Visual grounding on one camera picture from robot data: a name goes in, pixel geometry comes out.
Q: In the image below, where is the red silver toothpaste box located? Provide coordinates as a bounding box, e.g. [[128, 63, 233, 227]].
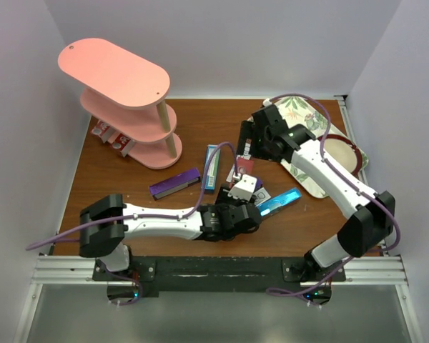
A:
[[110, 132, 136, 157]]

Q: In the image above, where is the black front base bar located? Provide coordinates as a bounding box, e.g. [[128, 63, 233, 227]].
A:
[[92, 256, 346, 297]]

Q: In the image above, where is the floral leaf print tray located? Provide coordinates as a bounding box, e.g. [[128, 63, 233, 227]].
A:
[[273, 96, 368, 199]]

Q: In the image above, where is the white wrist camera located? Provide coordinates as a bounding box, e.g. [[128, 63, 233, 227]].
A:
[[228, 174, 257, 202], [262, 98, 274, 107]]

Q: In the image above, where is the blue green toothpaste box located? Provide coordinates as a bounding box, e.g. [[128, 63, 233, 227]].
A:
[[202, 144, 221, 194]]

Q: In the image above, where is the purple toothpaste box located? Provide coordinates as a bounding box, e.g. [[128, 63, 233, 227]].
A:
[[149, 168, 201, 200], [255, 177, 263, 192]]

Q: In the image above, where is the shiny blue toothpaste box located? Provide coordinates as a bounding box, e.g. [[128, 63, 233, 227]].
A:
[[257, 188, 302, 218]]

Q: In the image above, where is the red 3D toothpaste box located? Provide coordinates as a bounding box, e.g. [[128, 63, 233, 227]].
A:
[[237, 143, 254, 175]]

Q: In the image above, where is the silver R&O sensitive toothpaste box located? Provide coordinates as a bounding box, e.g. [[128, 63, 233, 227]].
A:
[[226, 164, 237, 186]]

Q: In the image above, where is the aluminium frame rail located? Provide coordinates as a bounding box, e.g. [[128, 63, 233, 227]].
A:
[[334, 95, 358, 144]]

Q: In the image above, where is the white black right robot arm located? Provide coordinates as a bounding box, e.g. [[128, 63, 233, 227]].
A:
[[237, 105, 395, 281]]

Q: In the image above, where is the red toothpaste box behind shelf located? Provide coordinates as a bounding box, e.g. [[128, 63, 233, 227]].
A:
[[90, 120, 115, 143]]

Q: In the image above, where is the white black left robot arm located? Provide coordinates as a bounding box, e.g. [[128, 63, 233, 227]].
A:
[[79, 189, 262, 280]]

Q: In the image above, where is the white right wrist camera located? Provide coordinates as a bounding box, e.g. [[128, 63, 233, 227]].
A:
[[262, 98, 274, 107]]

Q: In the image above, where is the pink three tier shelf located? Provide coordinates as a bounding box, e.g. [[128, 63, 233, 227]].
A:
[[58, 38, 182, 169]]

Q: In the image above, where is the silver R&O lower toothpaste box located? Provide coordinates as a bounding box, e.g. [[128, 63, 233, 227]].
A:
[[253, 188, 271, 206]]

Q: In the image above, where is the red rimmed beige plate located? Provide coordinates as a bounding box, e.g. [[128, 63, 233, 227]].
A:
[[324, 134, 363, 176]]

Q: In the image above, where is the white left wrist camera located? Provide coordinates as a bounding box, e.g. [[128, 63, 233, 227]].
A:
[[228, 174, 257, 202]]

